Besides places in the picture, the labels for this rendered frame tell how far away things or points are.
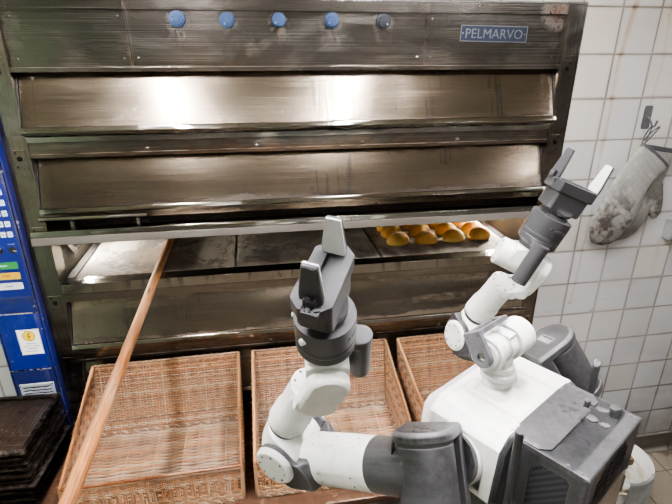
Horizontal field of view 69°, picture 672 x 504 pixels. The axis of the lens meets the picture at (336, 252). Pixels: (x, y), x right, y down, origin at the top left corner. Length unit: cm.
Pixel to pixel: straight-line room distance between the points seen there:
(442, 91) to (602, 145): 69
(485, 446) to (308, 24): 135
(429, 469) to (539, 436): 19
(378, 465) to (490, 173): 136
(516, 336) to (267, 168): 113
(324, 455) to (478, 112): 135
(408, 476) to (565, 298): 168
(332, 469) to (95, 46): 141
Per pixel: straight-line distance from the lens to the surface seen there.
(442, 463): 80
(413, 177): 185
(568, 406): 95
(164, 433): 212
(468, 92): 189
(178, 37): 174
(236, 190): 176
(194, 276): 189
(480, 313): 127
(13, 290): 203
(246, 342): 203
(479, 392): 93
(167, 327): 199
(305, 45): 174
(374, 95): 177
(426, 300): 207
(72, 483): 113
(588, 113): 213
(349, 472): 87
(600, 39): 211
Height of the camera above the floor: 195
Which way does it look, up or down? 22 degrees down
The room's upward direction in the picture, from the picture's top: straight up
